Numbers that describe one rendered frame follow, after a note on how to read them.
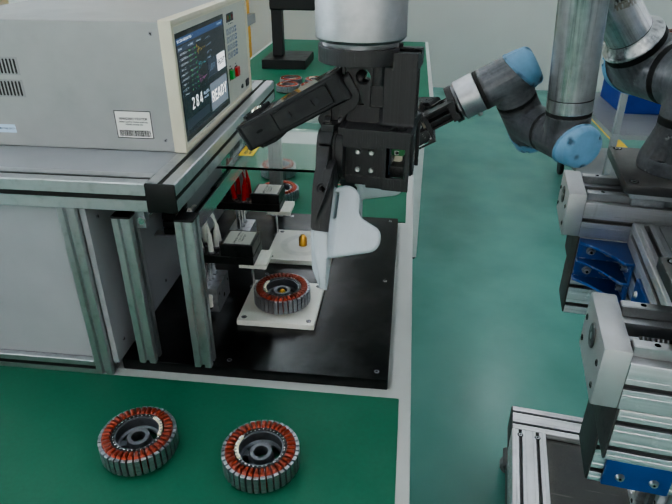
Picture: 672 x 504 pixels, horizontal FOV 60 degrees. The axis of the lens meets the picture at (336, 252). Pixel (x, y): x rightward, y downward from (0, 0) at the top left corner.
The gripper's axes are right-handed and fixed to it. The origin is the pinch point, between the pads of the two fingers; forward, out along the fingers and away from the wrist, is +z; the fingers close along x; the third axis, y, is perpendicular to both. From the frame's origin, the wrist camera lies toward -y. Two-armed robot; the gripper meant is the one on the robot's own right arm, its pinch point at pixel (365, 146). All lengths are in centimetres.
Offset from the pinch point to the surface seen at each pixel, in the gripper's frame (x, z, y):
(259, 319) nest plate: 14.4, 28.8, 25.2
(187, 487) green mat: 16, 32, 62
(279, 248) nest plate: 13.3, 30.6, -3.4
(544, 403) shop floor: 121, 0, -46
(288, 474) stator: 22, 19, 59
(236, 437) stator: 16, 25, 55
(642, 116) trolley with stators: 111, -92, -220
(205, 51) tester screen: -31.1, 13.8, 12.1
